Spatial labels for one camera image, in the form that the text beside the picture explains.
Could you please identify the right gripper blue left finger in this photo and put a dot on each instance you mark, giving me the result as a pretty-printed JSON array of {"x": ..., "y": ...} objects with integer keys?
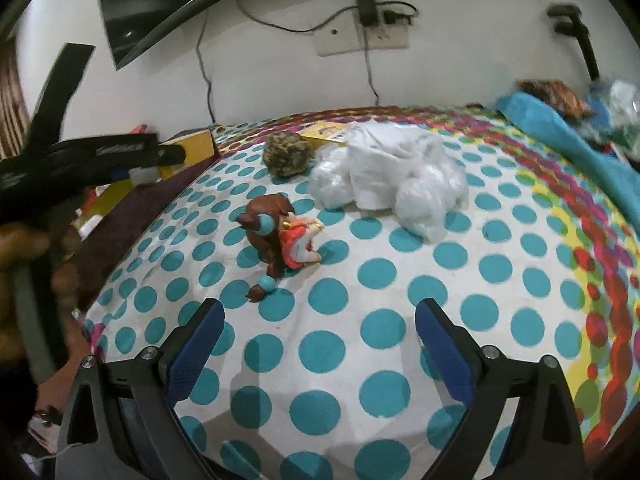
[{"x": 120, "y": 420}]

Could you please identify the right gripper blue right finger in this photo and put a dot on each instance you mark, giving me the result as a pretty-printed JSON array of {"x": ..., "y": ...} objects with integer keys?
[{"x": 544, "y": 441}]

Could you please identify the person's left hand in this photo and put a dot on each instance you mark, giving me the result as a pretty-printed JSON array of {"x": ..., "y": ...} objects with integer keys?
[{"x": 41, "y": 341}]

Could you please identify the polka dot bed sheet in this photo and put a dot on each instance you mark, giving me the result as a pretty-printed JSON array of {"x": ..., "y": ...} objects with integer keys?
[{"x": 326, "y": 377}]

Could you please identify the white plastic-wrapped bundle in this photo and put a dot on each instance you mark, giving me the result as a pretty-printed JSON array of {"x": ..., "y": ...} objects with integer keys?
[{"x": 422, "y": 201}]

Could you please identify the blue towel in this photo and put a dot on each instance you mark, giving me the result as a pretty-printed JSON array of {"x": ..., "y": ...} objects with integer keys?
[{"x": 541, "y": 122}]

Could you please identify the yellow small carton box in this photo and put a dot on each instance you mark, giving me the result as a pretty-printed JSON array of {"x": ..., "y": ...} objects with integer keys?
[{"x": 320, "y": 133}]

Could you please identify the clear plastic bag pile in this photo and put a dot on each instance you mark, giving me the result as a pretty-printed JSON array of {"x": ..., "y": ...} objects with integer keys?
[{"x": 615, "y": 115}]

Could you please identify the brown snack packet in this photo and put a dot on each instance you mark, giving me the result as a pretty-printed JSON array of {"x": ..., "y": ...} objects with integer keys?
[{"x": 563, "y": 99}]

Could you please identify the black power adapter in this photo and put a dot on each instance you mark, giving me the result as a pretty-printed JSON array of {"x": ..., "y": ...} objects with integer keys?
[{"x": 367, "y": 12}]

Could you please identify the black clamp stand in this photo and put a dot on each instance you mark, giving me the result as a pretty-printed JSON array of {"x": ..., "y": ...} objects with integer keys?
[{"x": 567, "y": 21}]

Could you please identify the white wall socket plate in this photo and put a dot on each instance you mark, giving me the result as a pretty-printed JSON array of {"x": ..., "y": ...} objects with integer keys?
[{"x": 345, "y": 34}]

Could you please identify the black plug with cable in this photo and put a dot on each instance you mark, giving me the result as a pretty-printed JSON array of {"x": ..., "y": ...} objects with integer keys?
[{"x": 397, "y": 11}]

